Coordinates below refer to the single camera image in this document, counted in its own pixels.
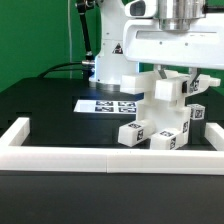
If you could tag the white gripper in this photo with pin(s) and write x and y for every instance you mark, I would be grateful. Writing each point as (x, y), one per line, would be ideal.
(202, 46)

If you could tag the white chair back part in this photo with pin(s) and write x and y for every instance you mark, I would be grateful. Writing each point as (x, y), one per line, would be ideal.
(174, 87)

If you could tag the white chair seat part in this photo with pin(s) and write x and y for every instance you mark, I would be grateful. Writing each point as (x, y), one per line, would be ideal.
(156, 116)

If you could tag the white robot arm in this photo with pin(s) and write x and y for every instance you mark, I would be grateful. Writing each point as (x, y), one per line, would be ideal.
(172, 15)

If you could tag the black pole with clamp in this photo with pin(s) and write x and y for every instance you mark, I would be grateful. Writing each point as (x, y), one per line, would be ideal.
(82, 7)

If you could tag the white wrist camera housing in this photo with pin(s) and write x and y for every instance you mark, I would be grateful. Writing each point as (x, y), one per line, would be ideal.
(141, 9)

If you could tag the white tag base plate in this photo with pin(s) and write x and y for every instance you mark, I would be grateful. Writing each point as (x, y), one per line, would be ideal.
(103, 106)

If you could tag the white U-shaped frame fence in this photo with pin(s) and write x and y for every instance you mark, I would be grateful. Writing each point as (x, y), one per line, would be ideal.
(15, 156)

